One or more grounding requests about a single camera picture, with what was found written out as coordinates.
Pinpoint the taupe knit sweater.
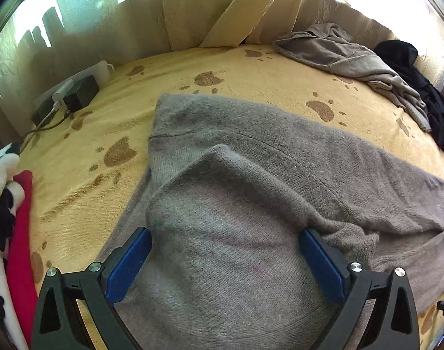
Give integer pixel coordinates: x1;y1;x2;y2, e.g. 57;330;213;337
273;22;432;132

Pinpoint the white charger cable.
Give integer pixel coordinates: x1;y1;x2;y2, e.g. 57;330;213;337
20;102;63;152

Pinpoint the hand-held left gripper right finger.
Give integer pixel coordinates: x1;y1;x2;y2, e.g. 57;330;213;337
300;228;421;350

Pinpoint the black knit garment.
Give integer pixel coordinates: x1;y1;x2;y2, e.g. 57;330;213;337
373;40;444;160

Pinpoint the sheer white lace curtain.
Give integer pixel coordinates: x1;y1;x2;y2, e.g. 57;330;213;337
0;0;444;125

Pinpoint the yellow paw print blanket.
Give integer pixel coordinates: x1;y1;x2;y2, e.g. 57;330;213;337
11;44;444;350

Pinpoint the white power strip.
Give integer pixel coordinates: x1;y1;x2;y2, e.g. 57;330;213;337
32;60;115;117

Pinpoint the black charger cable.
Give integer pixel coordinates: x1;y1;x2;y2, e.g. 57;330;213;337
25;111;75;136

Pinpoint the black charger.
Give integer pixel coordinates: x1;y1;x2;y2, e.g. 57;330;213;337
63;76;99;112

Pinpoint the small black adapter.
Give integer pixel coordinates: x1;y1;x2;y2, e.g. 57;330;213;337
31;99;55;125

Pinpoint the mauve knit sweater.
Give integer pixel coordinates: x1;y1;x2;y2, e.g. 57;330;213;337
98;93;444;350

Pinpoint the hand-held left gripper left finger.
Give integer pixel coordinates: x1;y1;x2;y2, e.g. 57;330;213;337
30;227;153;350

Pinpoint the red cloth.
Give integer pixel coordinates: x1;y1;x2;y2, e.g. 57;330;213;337
5;169;38;343

